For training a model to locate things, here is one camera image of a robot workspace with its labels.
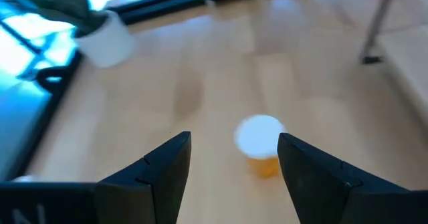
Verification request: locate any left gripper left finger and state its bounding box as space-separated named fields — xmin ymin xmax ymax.
xmin=96 ymin=130 xmax=193 ymax=224

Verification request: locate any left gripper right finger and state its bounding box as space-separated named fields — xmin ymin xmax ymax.
xmin=276 ymin=132 xmax=391 ymax=224

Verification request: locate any orange medicine bottle white cap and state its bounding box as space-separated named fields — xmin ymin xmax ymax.
xmin=233 ymin=114 xmax=288 ymax=180

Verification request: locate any black metal shelf leg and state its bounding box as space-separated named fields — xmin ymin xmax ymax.
xmin=359 ymin=0 xmax=399 ymax=66

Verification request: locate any white plant pot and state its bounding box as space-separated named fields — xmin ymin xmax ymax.
xmin=74 ymin=9 xmax=138 ymax=70

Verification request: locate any black cable loop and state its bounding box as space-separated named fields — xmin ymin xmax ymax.
xmin=35 ymin=66 xmax=73 ymax=93

